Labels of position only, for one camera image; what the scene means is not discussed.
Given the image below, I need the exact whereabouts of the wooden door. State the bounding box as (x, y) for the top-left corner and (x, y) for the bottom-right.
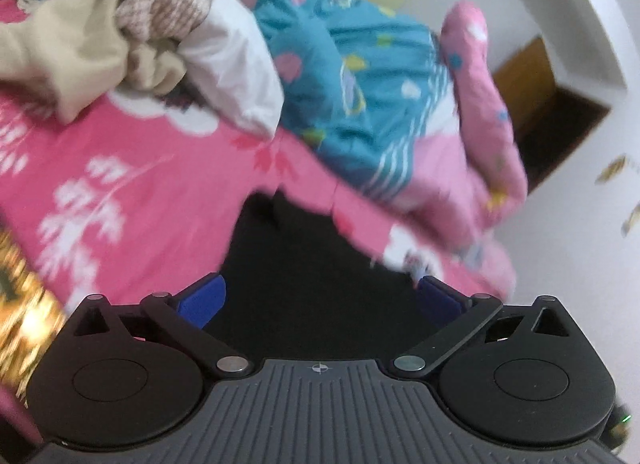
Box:
(492, 36), (613, 195)

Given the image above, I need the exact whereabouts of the white garment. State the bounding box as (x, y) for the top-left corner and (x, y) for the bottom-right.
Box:
(177, 0), (286, 140)

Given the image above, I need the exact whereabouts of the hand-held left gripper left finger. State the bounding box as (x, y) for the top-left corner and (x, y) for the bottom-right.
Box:
(72, 273), (251, 379)

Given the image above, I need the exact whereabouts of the black sweatshirt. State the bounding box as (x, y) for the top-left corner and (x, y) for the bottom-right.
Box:
(205, 189), (451, 370)

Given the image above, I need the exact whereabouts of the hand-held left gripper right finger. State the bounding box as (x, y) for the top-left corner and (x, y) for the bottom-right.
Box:
(392, 275), (571, 379)

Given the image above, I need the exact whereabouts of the yellow patterned object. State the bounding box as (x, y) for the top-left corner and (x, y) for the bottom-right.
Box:
(0, 224), (68, 400)

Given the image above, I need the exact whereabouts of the beige garment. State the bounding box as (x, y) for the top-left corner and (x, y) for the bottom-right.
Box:
(0, 0), (188, 125)

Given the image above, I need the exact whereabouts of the blue and pink quilt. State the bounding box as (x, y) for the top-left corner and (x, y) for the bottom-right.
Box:
(215, 0), (528, 270)

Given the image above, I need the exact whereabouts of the yellow wall sticker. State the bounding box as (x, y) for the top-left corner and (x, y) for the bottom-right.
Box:
(595, 156), (631, 185)
(620, 204), (640, 240)

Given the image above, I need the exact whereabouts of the pink floral blanket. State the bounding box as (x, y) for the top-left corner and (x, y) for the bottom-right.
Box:
(0, 0), (518, 445)

